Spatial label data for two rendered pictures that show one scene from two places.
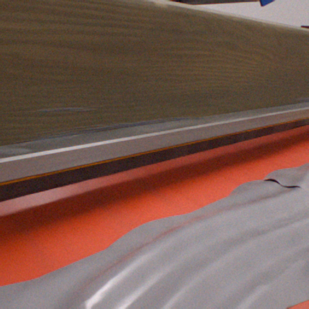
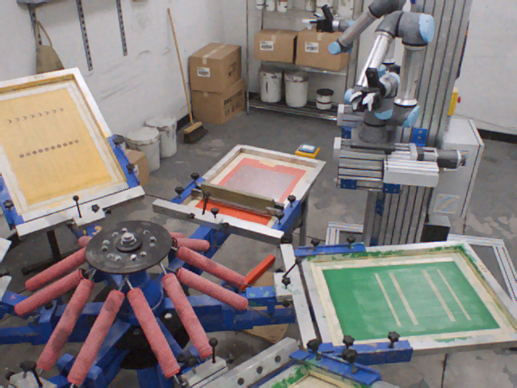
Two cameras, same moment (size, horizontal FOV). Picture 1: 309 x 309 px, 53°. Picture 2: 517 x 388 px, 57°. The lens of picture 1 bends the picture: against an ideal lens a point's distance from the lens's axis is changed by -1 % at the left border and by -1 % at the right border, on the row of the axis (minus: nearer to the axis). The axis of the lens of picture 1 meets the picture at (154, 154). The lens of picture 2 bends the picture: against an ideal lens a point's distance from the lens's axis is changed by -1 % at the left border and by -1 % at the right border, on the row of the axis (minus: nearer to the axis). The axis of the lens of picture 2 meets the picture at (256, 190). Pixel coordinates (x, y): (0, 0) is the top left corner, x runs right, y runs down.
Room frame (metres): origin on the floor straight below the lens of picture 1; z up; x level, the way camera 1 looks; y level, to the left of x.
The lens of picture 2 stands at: (0.93, 1.94, 2.35)
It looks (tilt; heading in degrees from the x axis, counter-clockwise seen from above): 32 degrees down; 248
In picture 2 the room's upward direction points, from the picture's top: straight up
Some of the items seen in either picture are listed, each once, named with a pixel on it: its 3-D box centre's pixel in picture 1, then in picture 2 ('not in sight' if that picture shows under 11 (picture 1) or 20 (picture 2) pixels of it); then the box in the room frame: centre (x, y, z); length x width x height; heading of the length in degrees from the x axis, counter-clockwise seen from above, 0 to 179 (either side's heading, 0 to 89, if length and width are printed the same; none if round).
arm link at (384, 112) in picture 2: not in sight; (380, 104); (-0.34, 0.27, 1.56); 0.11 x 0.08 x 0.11; 123
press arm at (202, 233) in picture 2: not in sight; (203, 234); (0.48, 0.19, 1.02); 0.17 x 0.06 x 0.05; 44
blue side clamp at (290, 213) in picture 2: not in sight; (285, 219); (0.06, 0.17, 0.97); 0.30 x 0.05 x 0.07; 44
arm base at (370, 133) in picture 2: not in sight; (373, 128); (-0.50, 0.03, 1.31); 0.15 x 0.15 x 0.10
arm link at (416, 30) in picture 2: not in sight; (409, 73); (-0.57, 0.15, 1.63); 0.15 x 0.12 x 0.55; 123
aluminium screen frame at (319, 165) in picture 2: not in sight; (254, 185); (0.08, -0.20, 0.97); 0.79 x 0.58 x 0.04; 44
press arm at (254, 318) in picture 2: not in sight; (299, 314); (0.24, 0.71, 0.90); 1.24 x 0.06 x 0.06; 164
